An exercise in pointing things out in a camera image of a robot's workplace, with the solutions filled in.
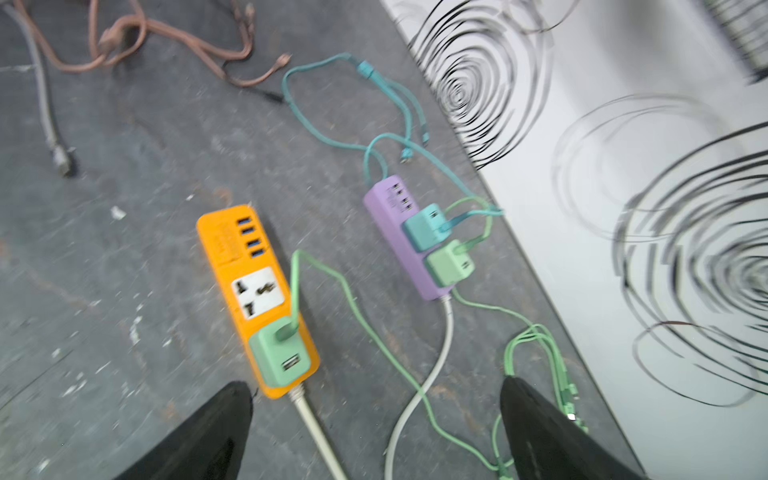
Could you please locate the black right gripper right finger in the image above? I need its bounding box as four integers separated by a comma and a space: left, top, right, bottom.
500, 376, 641, 480

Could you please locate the brown thin cable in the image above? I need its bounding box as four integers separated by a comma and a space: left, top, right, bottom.
11, 0, 293, 89

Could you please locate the white power strip cable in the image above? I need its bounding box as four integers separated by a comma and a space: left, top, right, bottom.
383, 295, 456, 480

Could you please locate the purple power strip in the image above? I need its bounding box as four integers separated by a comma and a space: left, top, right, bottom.
363, 175, 451, 301

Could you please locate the orange power strip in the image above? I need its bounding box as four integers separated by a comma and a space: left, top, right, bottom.
196, 205, 320, 399

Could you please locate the white orange strip cable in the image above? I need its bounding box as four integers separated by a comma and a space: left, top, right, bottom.
287, 383, 350, 480

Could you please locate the teal charger adapter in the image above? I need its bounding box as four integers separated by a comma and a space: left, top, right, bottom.
402, 203, 452, 252

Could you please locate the white thin charging cable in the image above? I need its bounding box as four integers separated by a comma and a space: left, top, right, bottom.
0, 0, 76, 177

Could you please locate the green thin cable bundle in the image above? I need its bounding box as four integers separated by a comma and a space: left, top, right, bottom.
289, 249, 517, 480

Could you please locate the light green charger adapter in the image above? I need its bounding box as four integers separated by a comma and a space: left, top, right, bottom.
248, 316, 311, 389
424, 239, 475, 287

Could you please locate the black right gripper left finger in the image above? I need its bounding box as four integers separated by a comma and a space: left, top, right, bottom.
118, 381, 253, 479

